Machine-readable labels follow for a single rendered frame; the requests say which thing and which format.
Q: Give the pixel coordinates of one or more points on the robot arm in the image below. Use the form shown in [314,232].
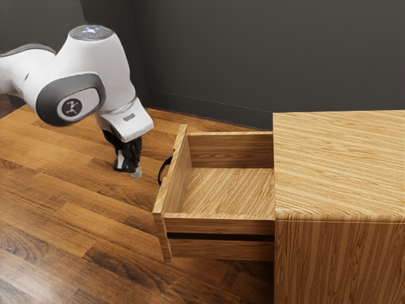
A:
[85,73]

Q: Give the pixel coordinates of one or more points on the wooden cabinet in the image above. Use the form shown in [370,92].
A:
[340,206]

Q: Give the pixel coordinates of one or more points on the open wooden drawer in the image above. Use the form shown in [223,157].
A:
[215,196]

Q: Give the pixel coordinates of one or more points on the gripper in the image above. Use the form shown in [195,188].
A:
[121,149]

